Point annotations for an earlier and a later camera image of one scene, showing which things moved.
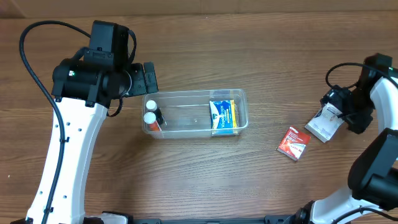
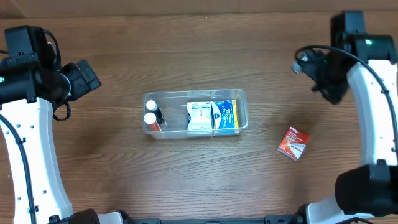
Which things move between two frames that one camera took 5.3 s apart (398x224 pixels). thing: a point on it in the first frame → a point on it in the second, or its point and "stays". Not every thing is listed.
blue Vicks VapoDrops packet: (224, 117) stays
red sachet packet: (293, 144) stays
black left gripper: (150, 78) → (86, 76)
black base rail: (301, 217) stays
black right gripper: (334, 98) → (331, 90)
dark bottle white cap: (152, 106) stays
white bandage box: (326, 122) → (199, 118)
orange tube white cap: (150, 117) stays
